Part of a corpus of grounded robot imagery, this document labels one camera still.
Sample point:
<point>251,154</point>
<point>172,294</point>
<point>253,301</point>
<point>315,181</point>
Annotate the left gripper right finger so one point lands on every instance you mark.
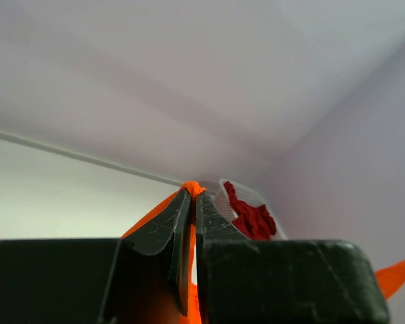
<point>282,281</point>

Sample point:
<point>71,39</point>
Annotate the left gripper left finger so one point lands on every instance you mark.
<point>142,278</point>

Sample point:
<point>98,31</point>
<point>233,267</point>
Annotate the orange t shirt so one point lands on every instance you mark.
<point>390,279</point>

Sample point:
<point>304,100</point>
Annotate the dark red t shirt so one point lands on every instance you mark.
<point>254,222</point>

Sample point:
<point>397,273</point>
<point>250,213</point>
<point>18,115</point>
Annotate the white plastic basket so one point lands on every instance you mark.
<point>248,195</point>

